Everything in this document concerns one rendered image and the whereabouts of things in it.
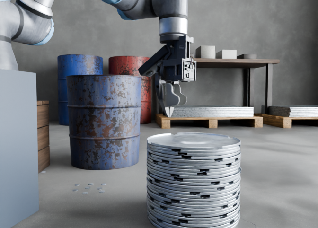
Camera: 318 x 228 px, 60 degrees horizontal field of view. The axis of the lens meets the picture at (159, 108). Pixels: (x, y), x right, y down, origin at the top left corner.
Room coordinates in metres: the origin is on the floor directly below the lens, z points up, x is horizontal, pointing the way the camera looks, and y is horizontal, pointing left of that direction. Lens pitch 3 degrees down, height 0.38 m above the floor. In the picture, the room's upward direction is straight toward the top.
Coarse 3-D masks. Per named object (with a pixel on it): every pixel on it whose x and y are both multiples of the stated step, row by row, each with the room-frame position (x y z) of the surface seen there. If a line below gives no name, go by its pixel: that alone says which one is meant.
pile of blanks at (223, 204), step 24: (168, 168) 0.74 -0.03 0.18; (192, 168) 0.72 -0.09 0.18; (216, 168) 0.75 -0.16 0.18; (240, 168) 0.83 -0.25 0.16; (168, 192) 0.76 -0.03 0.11; (192, 192) 0.74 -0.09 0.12; (216, 192) 0.73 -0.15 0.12; (168, 216) 0.74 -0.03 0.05; (192, 216) 0.72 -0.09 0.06; (216, 216) 0.74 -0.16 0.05
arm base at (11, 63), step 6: (0, 36) 0.80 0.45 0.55; (0, 42) 0.79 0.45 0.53; (6, 42) 0.81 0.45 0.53; (0, 48) 0.79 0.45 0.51; (6, 48) 0.81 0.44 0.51; (0, 54) 0.78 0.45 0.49; (6, 54) 0.80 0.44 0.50; (12, 54) 0.83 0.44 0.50; (0, 60) 0.78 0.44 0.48; (6, 60) 0.79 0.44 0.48; (12, 60) 0.82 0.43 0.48; (0, 66) 0.78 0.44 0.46; (6, 66) 0.79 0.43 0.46; (12, 66) 0.81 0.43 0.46
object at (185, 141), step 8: (152, 136) 0.93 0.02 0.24; (160, 136) 0.95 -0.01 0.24; (168, 136) 0.95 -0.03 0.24; (176, 136) 0.95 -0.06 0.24; (184, 136) 0.91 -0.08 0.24; (192, 136) 0.91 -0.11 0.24; (200, 136) 0.95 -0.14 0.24; (208, 136) 0.95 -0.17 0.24; (216, 136) 0.95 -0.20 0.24; (224, 136) 0.94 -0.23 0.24; (152, 144) 0.79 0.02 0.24; (160, 144) 0.76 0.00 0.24; (168, 144) 0.79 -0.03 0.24; (176, 144) 0.79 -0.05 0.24; (184, 144) 0.79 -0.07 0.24; (192, 144) 0.79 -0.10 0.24; (200, 144) 0.79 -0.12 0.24; (208, 144) 0.79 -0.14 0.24; (216, 144) 0.79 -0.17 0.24; (224, 144) 0.79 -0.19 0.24; (232, 144) 0.79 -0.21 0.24
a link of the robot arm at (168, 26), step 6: (162, 18) 0.71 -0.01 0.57; (168, 18) 0.70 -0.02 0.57; (174, 18) 0.70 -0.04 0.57; (180, 18) 0.70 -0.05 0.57; (162, 24) 0.71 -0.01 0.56; (168, 24) 0.70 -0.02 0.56; (174, 24) 0.70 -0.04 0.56; (180, 24) 0.70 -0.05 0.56; (186, 24) 0.72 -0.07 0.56; (162, 30) 0.71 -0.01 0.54; (168, 30) 0.70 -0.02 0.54; (174, 30) 0.70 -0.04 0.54; (180, 30) 0.70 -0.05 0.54; (186, 30) 0.72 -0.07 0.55
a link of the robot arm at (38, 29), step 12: (24, 0) 0.88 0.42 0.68; (36, 0) 0.89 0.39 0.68; (48, 0) 0.91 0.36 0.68; (24, 12) 0.88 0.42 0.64; (36, 12) 0.89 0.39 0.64; (48, 12) 0.92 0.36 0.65; (24, 24) 0.87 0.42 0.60; (36, 24) 0.91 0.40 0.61; (48, 24) 0.95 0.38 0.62; (24, 36) 0.90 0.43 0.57; (36, 36) 0.93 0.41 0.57; (48, 36) 0.97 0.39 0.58
